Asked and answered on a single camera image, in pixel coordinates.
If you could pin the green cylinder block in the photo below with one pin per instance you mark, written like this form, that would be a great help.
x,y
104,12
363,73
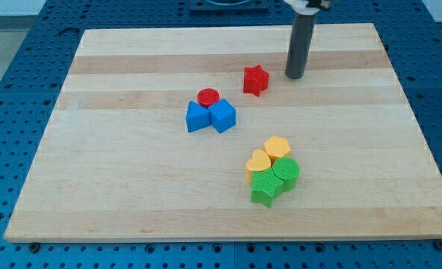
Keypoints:
x,y
288,170

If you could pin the blue triangle block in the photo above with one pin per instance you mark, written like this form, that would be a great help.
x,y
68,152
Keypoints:
x,y
197,117

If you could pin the wooden board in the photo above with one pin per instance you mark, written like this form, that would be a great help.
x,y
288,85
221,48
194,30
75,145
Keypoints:
x,y
117,164

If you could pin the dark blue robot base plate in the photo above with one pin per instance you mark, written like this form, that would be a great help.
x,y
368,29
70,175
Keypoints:
x,y
203,6

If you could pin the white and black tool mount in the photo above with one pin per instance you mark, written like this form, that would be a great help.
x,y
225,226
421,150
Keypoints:
x,y
309,7

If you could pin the red star block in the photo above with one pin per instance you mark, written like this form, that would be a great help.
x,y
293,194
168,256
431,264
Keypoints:
x,y
255,80

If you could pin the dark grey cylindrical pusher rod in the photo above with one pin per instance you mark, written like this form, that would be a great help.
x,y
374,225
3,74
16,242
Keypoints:
x,y
299,45

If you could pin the blue cube block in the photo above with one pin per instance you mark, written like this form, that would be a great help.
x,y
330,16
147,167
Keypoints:
x,y
222,115

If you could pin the yellow hexagon block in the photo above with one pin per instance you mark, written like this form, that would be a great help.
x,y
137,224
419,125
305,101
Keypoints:
x,y
277,147

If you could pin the green star block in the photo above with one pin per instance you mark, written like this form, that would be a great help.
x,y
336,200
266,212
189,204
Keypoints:
x,y
265,187

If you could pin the red cylinder block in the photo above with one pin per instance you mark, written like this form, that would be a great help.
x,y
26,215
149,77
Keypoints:
x,y
207,97

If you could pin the yellow heart block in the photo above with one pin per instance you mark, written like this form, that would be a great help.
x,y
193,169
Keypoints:
x,y
258,162

